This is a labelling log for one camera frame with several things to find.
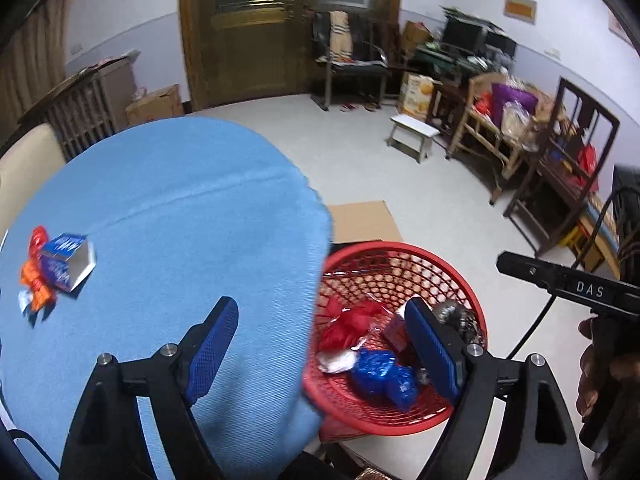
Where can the blue and white box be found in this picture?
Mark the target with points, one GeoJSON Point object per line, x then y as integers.
{"type": "Point", "coordinates": [62, 260]}

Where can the orange wall sign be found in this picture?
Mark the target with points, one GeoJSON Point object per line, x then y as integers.
{"type": "Point", "coordinates": [520, 8]}

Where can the silver wrapper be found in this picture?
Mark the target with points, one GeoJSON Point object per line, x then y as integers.
{"type": "Point", "coordinates": [450, 312]}

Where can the red mesh basket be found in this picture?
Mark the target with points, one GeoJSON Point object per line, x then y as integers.
{"type": "Point", "coordinates": [380, 265]}

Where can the flat cardboard sheet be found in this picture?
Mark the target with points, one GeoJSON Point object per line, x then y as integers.
{"type": "Point", "coordinates": [360, 222]}

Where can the brown curtain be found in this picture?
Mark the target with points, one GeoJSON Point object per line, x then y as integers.
{"type": "Point", "coordinates": [30, 60]}

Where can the white step stool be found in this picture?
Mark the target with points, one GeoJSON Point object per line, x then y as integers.
{"type": "Point", "coordinates": [412, 127]}

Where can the red plastic bag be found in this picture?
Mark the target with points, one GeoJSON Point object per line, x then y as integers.
{"type": "Point", "coordinates": [350, 327]}
{"type": "Point", "coordinates": [36, 242]}

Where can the black monitor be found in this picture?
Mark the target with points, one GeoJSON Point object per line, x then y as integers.
{"type": "Point", "coordinates": [465, 35]}

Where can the orange print carton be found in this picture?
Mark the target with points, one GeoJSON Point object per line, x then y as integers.
{"type": "Point", "coordinates": [417, 92]}

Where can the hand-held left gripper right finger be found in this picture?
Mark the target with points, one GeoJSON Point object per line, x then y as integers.
{"type": "Point", "coordinates": [432, 350]}

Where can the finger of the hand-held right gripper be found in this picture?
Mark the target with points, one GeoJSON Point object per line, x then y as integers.
{"type": "Point", "coordinates": [530, 270]}

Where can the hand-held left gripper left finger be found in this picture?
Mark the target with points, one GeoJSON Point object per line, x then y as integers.
{"type": "Point", "coordinates": [212, 350]}

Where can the black chair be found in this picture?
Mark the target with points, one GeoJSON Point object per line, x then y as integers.
{"type": "Point", "coordinates": [350, 72]}

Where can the light wooden armchair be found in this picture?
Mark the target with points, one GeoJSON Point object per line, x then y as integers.
{"type": "Point", "coordinates": [480, 135]}

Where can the beige leather sofa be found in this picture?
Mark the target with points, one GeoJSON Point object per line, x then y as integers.
{"type": "Point", "coordinates": [25, 170]}

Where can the wooden door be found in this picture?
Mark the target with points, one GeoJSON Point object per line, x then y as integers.
{"type": "Point", "coordinates": [240, 50]}

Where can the brown cardboard box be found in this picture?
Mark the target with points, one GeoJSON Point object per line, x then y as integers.
{"type": "Point", "coordinates": [155, 105]}

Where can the dark wooden chair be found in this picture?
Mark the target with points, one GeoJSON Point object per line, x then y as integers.
{"type": "Point", "coordinates": [590, 105]}

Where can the person's right hand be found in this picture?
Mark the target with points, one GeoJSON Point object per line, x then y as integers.
{"type": "Point", "coordinates": [586, 360]}

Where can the orange plastic bag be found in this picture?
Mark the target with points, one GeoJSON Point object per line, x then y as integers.
{"type": "Point", "coordinates": [32, 280]}

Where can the slatted wooden cabinet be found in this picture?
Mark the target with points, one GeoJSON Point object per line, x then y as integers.
{"type": "Point", "coordinates": [85, 110]}

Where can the purple cushion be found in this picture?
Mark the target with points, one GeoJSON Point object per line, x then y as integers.
{"type": "Point", "coordinates": [510, 100]}

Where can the blue plastic bag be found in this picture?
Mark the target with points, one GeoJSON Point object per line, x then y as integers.
{"type": "Point", "coordinates": [375, 367]}

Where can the striped scarf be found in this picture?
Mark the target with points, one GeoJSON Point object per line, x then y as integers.
{"type": "Point", "coordinates": [341, 35]}

